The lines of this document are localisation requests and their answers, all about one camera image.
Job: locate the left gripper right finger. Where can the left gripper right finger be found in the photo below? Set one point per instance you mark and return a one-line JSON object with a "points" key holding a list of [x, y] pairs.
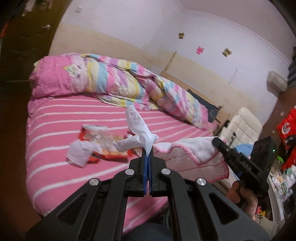
{"points": [[166, 182]]}

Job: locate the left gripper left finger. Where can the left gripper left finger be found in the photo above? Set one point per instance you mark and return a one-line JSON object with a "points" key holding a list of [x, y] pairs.
{"points": [[127, 183]]}

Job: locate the blue garment on chair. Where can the blue garment on chair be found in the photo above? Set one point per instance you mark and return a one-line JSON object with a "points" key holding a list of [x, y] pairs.
{"points": [[245, 149]]}

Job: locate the person's right hand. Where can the person's right hand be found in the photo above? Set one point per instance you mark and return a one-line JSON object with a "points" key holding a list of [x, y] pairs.
{"points": [[237, 193]]}

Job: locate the brown wooden door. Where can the brown wooden door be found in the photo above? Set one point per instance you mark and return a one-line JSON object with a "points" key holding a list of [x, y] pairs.
{"points": [[28, 37]]}

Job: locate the cream leather office chair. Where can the cream leather office chair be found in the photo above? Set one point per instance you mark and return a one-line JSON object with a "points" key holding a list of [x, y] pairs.
{"points": [[243, 128]]}

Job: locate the red snack package pile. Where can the red snack package pile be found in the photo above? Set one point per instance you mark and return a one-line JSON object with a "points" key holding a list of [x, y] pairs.
{"points": [[286, 131]]}

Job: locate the pink bear wall sticker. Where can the pink bear wall sticker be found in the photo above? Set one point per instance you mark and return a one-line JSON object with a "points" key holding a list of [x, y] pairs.
{"points": [[199, 50]]}

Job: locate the pink striped bed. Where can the pink striped bed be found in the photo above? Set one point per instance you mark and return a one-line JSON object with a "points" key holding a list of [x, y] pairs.
{"points": [[61, 153]]}

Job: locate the white tissue paper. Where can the white tissue paper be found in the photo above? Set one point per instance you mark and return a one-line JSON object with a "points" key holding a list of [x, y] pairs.
{"points": [[142, 136]]}

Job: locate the brown bear wall sticker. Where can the brown bear wall sticker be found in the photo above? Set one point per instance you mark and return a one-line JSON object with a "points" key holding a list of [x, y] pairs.
{"points": [[181, 35]]}

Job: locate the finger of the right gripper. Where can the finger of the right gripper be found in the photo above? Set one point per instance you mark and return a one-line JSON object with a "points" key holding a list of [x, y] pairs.
{"points": [[233, 157]]}

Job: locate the white tissue sheet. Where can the white tissue sheet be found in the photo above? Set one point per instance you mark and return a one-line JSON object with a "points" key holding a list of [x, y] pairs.
{"points": [[80, 151]]}

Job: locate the red orange snack bag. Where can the red orange snack bag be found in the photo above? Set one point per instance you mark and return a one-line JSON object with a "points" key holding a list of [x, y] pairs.
{"points": [[104, 138]]}

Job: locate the white pink-trimmed towel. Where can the white pink-trimmed towel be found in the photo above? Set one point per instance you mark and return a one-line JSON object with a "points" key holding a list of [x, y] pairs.
{"points": [[193, 158]]}

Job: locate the colourful striped cartoon quilt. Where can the colourful striped cartoon quilt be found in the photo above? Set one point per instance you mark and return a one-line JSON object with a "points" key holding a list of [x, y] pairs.
{"points": [[114, 81]]}

